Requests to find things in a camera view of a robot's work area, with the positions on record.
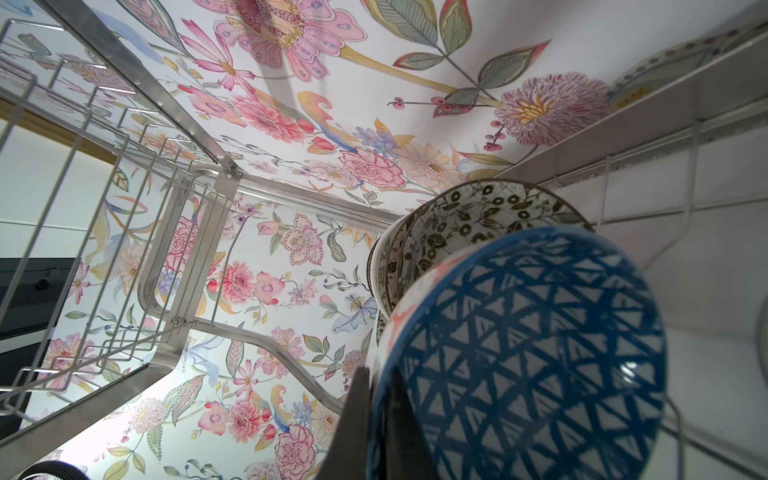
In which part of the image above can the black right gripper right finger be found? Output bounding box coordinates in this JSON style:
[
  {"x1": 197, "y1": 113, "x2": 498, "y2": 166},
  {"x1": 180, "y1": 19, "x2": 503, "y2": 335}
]
[{"x1": 383, "y1": 370, "x2": 439, "y2": 480}]

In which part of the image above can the two-tier steel dish rack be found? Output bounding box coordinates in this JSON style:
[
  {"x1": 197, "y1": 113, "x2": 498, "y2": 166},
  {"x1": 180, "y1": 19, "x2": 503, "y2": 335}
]
[{"x1": 1, "y1": 1, "x2": 767, "y2": 479}]

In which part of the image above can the blue pattern bowl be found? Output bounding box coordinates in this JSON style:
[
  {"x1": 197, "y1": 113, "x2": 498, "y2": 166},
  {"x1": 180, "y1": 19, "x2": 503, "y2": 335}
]
[{"x1": 366, "y1": 227, "x2": 667, "y2": 479}]

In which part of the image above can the dark floral bowl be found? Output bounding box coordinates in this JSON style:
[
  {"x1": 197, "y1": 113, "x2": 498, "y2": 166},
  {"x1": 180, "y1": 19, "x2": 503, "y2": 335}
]
[{"x1": 368, "y1": 214, "x2": 412, "y2": 318}]

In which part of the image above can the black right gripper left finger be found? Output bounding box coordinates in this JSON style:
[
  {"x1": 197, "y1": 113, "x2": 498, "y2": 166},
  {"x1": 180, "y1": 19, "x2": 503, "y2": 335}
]
[{"x1": 316, "y1": 367, "x2": 371, "y2": 480}]

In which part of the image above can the green leaf pattern bowl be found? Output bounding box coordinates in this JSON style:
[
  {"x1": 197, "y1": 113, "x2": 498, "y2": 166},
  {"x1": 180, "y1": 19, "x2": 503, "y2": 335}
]
[{"x1": 386, "y1": 179, "x2": 593, "y2": 305}]

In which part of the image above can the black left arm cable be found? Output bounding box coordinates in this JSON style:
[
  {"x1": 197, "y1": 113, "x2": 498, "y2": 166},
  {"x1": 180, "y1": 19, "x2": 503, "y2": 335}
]
[{"x1": 16, "y1": 460, "x2": 91, "y2": 480}]

